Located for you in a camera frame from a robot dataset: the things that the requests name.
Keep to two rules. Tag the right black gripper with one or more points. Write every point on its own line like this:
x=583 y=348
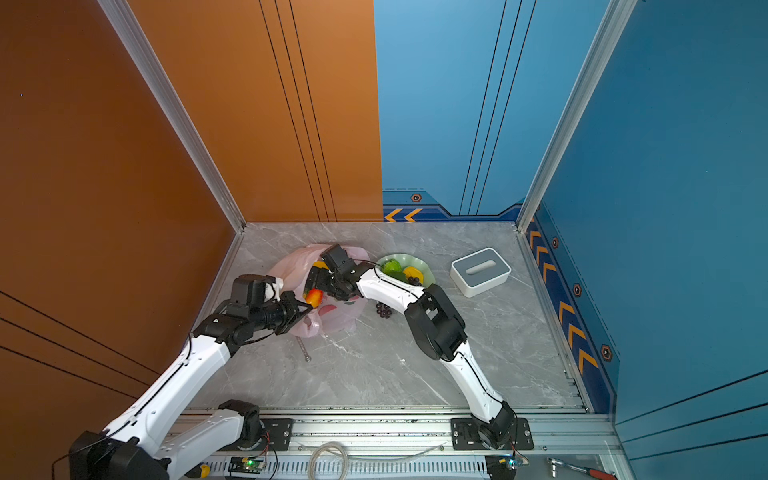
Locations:
x=322 y=275

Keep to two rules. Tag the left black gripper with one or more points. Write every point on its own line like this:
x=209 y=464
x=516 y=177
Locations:
x=294 y=313

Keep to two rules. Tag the red pear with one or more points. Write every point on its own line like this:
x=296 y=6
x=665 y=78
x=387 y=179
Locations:
x=314 y=297

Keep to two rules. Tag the pink plastic bag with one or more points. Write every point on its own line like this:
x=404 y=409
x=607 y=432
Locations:
x=328 y=315

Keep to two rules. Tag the yellow starfruit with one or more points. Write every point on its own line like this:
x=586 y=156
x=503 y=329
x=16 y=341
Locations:
x=413 y=276

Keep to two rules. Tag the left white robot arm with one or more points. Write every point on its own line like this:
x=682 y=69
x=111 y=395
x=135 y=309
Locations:
x=134 y=445

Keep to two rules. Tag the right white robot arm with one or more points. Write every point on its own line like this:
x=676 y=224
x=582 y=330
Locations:
x=436 y=325

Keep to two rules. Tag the green bumpy fruit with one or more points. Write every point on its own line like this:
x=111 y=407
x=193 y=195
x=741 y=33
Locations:
x=392 y=267

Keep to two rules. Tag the light green fruit plate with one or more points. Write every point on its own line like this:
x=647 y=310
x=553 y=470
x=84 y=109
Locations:
x=409 y=260

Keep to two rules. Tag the small metal wrench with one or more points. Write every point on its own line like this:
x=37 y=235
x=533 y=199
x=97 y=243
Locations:
x=303 y=348

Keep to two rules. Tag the white grey tissue box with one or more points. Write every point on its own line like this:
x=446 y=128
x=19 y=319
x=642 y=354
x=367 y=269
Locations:
x=479 y=272

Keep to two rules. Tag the left green circuit board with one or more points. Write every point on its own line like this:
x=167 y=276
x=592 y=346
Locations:
x=244 y=466

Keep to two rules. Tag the green circuit board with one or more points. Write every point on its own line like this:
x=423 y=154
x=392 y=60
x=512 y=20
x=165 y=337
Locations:
x=244 y=466
x=504 y=467

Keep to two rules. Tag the yellow black screwdriver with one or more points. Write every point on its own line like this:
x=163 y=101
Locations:
x=200 y=471

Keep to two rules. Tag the right green circuit board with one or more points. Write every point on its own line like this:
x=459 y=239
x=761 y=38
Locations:
x=504 y=467

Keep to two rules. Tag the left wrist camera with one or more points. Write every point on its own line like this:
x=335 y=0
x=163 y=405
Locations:
x=254 y=290

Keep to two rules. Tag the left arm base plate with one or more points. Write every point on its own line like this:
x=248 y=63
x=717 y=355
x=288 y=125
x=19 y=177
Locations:
x=273 y=433

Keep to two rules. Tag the aluminium front rail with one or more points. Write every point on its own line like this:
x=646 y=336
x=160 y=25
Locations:
x=408 y=443

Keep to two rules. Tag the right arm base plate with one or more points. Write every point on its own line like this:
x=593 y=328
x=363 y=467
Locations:
x=465 y=436

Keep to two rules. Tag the red handled tool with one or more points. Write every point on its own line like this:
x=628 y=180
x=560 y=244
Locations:
x=555 y=465

